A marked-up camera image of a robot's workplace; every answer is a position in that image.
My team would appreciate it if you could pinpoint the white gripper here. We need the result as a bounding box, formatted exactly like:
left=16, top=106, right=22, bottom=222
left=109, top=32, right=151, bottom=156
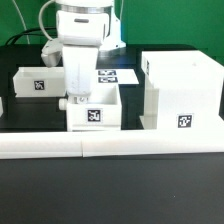
left=56, top=10, right=109, bottom=97

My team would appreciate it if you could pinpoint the white drawer tray with tag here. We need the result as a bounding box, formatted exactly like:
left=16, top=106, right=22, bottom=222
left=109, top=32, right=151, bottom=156
left=59, top=84, right=122, bottom=132

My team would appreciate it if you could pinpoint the white drawer cabinet box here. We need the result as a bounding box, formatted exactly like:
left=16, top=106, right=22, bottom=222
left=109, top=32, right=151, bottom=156
left=140, top=50, right=224, bottom=130

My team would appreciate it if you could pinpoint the white tag sheet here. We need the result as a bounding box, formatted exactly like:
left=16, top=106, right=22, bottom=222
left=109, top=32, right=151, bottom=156
left=97, top=69, right=139, bottom=85

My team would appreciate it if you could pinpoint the white cable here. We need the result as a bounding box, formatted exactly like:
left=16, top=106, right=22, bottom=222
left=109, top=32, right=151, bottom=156
left=11, top=0, right=64, bottom=44

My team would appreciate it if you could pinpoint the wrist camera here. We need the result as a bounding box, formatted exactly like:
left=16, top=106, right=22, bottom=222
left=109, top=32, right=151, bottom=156
left=41, top=38, right=62, bottom=68

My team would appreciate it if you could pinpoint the black cable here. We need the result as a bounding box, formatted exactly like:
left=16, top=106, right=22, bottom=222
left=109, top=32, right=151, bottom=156
left=4, top=27, right=58, bottom=46

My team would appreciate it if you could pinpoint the white front rail right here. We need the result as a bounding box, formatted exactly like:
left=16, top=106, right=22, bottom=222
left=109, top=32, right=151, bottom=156
left=81, top=130, right=224, bottom=157

